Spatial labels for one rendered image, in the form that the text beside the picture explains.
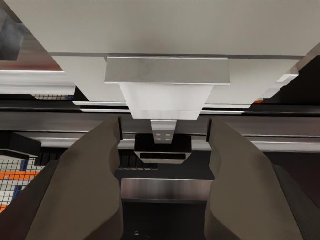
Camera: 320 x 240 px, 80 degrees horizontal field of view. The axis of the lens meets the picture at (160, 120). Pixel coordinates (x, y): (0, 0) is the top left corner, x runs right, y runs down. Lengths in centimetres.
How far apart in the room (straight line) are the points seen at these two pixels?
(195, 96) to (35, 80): 19
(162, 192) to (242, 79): 13
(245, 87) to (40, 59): 22
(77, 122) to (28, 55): 27
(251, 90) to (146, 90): 10
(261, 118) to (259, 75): 35
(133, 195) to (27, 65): 19
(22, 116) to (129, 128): 27
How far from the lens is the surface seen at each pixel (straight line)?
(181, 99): 20
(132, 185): 21
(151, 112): 24
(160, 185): 21
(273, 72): 18
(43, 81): 29
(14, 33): 34
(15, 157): 55
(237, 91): 20
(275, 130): 54
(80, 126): 50
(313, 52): 42
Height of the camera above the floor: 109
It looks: 19 degrees down
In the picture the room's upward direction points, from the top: 179 degrees counter-clockwise
